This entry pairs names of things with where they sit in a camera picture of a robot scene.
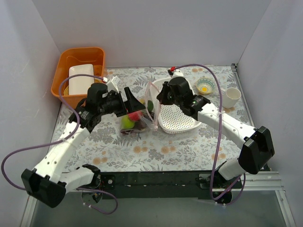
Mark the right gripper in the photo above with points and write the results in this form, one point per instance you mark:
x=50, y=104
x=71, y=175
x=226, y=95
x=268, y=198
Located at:
x=167, y=95

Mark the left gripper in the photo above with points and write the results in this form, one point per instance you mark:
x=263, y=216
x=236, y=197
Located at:
x=123, y=105

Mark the red strawberry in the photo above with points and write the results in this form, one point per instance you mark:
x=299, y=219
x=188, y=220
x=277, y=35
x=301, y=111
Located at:
x=135, y=116

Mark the dark green avocado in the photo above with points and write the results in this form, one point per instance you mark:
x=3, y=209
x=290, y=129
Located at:
x=150, y=106

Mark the clear zip top bag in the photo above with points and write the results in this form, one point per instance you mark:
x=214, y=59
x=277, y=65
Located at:
x=150, y=118

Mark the green apple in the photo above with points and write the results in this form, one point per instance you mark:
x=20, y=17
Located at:
x=126, y=123

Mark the red grape bunch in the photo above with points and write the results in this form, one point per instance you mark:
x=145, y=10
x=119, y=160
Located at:
x=130, y=131

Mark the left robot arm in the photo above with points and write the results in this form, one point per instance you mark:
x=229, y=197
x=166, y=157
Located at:
x=47, y=182

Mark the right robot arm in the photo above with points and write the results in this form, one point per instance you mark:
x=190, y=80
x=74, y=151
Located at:
x=256, y=144

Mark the white perforated fruit basket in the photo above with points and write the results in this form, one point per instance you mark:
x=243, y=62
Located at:
x=171, y=119

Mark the patterned small bowl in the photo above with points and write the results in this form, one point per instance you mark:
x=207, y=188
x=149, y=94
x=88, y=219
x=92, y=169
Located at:
x=205, y=85

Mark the floral table mat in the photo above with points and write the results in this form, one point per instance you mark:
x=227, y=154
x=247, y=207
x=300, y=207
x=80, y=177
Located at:
x=112, y=151

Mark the white rectangular plate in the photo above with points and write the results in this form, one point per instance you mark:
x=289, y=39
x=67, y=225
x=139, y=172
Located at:
x=80, y=85

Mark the white mug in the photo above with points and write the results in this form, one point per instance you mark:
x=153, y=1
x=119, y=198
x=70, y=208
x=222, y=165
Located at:
x=231, y=97

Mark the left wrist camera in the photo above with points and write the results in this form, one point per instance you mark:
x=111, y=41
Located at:
x=112, y=84

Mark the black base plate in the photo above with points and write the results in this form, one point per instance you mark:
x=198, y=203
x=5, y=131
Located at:
x=154, y=184

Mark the aluminium frame rail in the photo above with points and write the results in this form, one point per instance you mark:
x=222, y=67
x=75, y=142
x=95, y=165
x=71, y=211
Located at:
x=260, y=201

